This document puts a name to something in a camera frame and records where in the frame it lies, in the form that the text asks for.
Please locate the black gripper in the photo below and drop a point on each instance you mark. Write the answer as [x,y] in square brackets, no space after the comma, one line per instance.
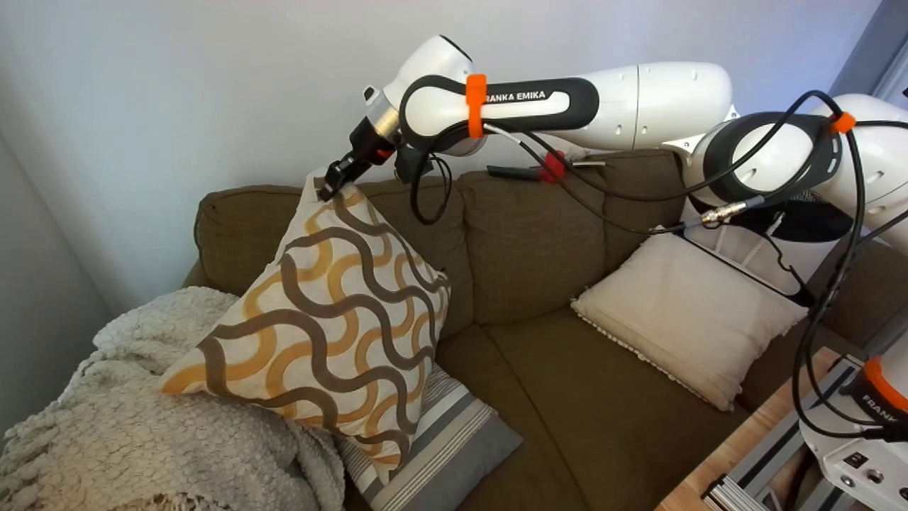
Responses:
[369,146]

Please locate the wavy brown yellow patterned pillow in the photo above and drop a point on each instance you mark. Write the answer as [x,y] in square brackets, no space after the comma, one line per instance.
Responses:
[331,321]

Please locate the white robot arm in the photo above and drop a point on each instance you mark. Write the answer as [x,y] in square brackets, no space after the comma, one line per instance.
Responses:
[642,101]

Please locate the grey white striped pillow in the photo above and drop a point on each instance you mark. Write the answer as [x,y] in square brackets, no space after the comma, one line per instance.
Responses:
[444,444]

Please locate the plain cream pillow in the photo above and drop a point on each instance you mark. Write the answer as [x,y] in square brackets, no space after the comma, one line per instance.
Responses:
[690,312]

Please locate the olive brown fabric sofa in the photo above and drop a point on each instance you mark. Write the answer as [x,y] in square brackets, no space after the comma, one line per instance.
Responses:
[541,257]

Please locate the red cylindrical object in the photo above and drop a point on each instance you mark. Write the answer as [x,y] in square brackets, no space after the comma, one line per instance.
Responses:
[555,169]

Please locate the cream knitted blanket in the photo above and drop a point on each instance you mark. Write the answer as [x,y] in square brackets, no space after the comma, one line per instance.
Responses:
[144,416]

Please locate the black and white fabric hamper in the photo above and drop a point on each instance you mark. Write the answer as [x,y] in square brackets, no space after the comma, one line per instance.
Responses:
[737,247]

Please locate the aluminium profile frame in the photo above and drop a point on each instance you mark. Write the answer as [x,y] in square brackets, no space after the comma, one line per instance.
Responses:
[755,479]

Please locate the grey door frame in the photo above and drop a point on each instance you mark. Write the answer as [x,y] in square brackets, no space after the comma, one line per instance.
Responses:
[890,51]

